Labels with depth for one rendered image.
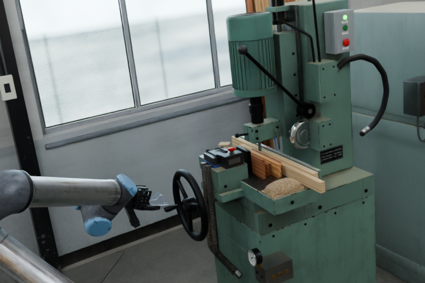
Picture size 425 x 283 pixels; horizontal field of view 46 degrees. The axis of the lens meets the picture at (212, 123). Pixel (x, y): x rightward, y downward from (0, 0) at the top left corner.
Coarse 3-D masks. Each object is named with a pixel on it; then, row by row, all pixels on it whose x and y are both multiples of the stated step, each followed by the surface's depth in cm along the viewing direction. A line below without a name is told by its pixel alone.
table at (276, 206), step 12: (240, 180) 194; (252, 180) 192; (264, 180) 191; (228, 192) 192; (240, 192) 192; (252, 192) 186; (300, 192) 179; (312, 192) 181; (264, 204) 180; (276, 204) 175; (288, 204) 177; (300, 204) 180
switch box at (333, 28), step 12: (324, 12) 195; (336, 12) 191; (348, 12) 193; (324, 24) 196; (336, 24) 192; (348, 24) 195; (336, 36) 193; (348, 36) 196; (336, 48) 194; (348, 48) 197
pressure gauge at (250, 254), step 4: (256, 248) 185; (248, 252) 186; (252, 252) 183; (256, 252) 183; (260, 252) 183; (248, 256) 187; (252, 256) 184; (256, 256) 182; (260, 256) 183; (252, 260) 185; (256, 260) 182; (260, 260) 183; (252, 264) 185; (256, 264) 182; (260, 264) 186
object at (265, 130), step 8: (264, 120) 208; (272, 120) 207; (248, 128) 203; (256, 128) 201; (264, 128) 203; (272, 128) 205; (280, 128) 207; (248, 136) 204; (256, 136) 202; (264, 136) 204; (272, 136) 206
